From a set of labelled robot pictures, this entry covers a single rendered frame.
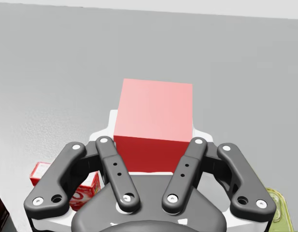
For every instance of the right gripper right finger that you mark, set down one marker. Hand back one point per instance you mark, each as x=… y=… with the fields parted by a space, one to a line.
x=187 y=164

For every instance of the green rectangular can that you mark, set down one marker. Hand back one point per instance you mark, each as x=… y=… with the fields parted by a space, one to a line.
x=282 y=212

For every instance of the red and white carton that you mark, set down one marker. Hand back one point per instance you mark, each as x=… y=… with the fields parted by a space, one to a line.
x=87 y=188

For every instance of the dark red can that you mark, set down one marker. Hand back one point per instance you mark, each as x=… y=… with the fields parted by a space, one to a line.
x=0 y=215

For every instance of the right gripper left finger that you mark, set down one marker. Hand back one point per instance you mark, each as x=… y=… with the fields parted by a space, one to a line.
x=115 y=166

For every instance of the pink cube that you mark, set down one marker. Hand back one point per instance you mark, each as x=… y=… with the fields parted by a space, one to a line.
x=153 y=116

